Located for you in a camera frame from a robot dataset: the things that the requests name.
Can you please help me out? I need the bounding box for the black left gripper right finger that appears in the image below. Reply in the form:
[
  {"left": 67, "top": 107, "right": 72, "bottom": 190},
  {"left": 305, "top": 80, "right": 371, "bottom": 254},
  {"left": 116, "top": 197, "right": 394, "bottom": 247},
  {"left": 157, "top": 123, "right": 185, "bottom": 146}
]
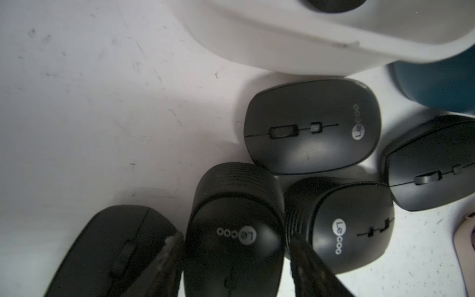
[{"left": 289, "top": 237, "right": 353, "bottom": 297}]

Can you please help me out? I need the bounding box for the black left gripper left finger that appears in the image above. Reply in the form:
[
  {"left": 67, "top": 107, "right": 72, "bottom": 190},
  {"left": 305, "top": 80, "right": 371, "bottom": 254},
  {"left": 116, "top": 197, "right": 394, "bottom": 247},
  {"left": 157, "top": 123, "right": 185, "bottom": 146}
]
[{"left": 122, "top": 231, "right": 185, "bottom": 297}]

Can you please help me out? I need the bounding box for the black mouse small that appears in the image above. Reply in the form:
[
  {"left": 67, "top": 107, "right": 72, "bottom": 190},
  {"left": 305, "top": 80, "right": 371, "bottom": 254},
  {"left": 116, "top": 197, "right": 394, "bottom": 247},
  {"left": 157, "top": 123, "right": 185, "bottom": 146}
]
[{"left": 183, "top": 162, "right": 285, "bottom": 297}]

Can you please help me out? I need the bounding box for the teal storage box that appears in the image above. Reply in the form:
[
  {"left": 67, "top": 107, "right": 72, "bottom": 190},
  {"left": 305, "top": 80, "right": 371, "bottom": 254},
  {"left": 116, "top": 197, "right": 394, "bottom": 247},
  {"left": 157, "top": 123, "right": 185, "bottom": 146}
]
[{"left": 388, "top": 47, "right": 475, "bottom": 115}]

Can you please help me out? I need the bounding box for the white storage box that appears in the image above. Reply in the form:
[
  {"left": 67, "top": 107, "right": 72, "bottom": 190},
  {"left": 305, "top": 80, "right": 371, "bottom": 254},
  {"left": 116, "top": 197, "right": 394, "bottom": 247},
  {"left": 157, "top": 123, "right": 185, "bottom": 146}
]
[{"left": 169, "top": 1, "right": 475, "bottom": 76}]

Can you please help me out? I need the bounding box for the pink mouse top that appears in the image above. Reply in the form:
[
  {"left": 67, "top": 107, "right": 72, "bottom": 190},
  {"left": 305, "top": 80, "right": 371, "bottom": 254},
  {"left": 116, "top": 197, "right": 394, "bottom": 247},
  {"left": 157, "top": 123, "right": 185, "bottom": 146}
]
[{"left": 453, "top": 212, "right": 475, "bottom": 297}]

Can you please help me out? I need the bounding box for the black mouse beside pink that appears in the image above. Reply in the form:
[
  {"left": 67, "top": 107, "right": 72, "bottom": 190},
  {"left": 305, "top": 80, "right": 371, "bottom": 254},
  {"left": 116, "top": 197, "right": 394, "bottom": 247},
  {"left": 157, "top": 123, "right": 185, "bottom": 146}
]
[{"left": 380, "top": 115, "right": 475, "bottom": 212}]

